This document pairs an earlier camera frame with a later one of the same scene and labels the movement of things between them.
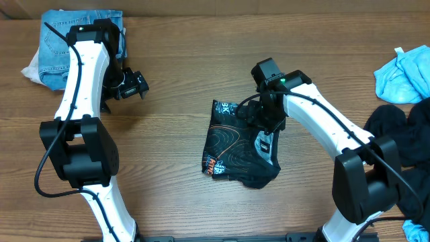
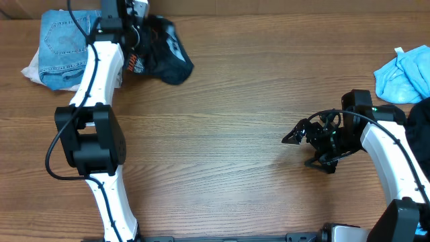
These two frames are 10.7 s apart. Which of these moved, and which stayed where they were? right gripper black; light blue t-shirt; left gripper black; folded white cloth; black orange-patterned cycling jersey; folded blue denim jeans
Moved: left gripper black; black orange-patterned cycling jersey; right gripper black
Stayed: light blue t-shirt; folded blue denim jeans; folded white cloth
